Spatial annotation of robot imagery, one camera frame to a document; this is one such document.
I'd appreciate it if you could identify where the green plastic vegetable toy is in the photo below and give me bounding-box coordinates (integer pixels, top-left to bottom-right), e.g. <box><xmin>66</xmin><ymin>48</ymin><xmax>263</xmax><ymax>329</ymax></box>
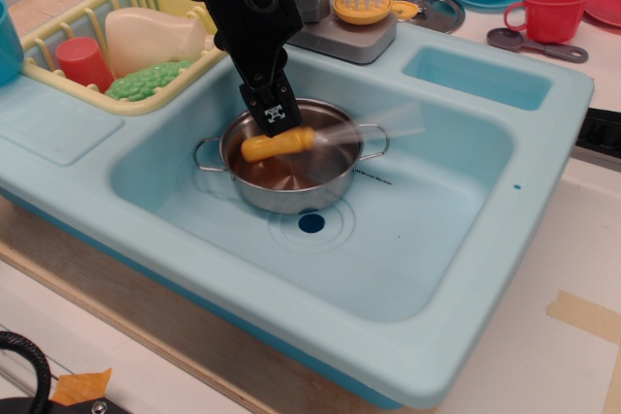
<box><xmin>105</xmin><ymin>60</ymin><xmax>194</xmax><ymax>102</ymax></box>

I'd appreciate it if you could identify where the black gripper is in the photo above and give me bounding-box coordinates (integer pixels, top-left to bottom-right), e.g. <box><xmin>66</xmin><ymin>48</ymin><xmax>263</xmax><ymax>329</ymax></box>
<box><xmin>193</xmin><ymin>0</ymin><xmax>303</xmax><ymax>137</ymax></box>

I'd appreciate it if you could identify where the stainless steel pot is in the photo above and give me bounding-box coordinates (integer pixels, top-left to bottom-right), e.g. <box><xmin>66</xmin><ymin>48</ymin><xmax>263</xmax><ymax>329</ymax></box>
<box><xmin>193</xmin><ymin>99</ymin><xmax>377</xmax><ymax>214</ymax></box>

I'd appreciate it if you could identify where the red plastic mug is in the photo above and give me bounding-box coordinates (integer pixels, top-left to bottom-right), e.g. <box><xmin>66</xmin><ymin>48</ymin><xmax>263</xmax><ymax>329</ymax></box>
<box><xmin>504</xmin><ymin>0</ymin><xmax>586</xmax><ymax>44</ymax></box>

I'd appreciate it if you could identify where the black braided cable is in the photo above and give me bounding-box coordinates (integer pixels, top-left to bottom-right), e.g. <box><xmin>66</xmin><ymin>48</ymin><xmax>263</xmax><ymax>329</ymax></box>
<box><xmin>0</xmin><ymin>331</ymin><xmax>52</xmax><ymax>414</ymax></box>

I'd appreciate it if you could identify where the cream plastic chicken toy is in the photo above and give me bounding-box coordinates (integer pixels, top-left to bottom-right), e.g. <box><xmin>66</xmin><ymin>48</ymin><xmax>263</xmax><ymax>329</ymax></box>
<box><xmin>105</xmin><ymin>7</ymin><xmax>214</xmax><ymax>79</ymax></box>

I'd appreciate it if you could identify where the grey toy faucet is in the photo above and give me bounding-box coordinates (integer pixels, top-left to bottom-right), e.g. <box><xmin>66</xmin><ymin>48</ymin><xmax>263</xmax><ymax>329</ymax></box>
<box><xmin>289</xmin><ymin>0</ymin><xmax>396</xmax><ymax>64</ymax></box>

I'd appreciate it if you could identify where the yellow dish brush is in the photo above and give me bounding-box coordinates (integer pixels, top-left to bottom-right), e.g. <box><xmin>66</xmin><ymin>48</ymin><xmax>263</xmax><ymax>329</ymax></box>
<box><xmin>332</xmin><ymin>0</ymin><xmax>419</xmax><ymax>26</ymax></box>

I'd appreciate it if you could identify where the blue plastic cup at left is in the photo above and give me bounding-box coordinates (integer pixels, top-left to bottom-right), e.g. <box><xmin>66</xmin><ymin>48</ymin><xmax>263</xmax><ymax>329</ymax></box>
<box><xmin>0</xmin><ymin>0</ymin><xmax>24</xmax><ymax>84</ymax></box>

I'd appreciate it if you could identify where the metal pot lid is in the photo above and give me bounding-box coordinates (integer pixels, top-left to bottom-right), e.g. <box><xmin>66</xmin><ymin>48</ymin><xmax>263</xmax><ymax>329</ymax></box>
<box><xmin>394</xmin><ymin>0</ymin><xmax>466</xmax><ymax>34</ymax></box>

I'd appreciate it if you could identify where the black bracket at right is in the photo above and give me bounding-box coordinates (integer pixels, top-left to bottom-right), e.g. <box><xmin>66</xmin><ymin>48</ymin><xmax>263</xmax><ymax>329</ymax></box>
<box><xmin>575</xmin><ymin>108</ymin><xmax>621</xmax><ymax>159</ymax></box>

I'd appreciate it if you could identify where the yellow dish drying rack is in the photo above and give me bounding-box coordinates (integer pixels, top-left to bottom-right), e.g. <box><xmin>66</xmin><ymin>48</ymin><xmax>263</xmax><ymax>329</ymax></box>
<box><xmin>21</xmin><ymin>0</ymin><xmax>225</xmax><ymax>115</ymax></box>

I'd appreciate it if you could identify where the red plastic cup in rack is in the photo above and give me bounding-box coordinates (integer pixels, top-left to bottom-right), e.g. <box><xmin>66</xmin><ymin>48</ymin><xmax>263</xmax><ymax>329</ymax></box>
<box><xmin>55</xmin><ymin>37</ymin><xmax>114</xmax><ymax>93</ymax></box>

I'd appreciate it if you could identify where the orange tape piece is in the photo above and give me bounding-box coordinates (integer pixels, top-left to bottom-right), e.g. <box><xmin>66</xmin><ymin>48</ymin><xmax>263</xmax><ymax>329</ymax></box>
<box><xmin>50</xmin><ymin>368</ymin><xmax>113</xmax><ymax>406</ymax></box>

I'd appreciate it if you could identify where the light blue toy sink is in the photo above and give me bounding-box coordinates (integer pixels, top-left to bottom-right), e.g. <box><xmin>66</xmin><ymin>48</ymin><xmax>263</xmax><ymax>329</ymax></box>
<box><xmin>1</xmin><ymin>24</ymin><xmax>594</xmax><ymax>407</ymax></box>

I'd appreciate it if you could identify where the yellow handled white toy knife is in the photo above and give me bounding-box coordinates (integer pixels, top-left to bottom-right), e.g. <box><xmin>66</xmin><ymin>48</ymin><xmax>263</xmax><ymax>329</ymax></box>
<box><xmin>240</xmin><ymin>104</ymin><xmax>426</xmax><ymax>163</ymax></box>

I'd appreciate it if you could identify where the grey plastic spoon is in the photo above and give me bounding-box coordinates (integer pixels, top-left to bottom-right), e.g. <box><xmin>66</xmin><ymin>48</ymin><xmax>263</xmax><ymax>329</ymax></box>
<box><xmin>486</xmin><ymin>28</ymin><xmax>589</xmax><ymax>64</ymax></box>

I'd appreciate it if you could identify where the masking tape strip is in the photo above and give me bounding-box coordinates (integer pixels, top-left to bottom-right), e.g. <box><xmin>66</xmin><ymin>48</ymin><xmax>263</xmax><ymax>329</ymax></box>
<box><xmin>546</xmin><ymin>290</ymin><xmax>620</xmax><ymax>343</ymax></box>

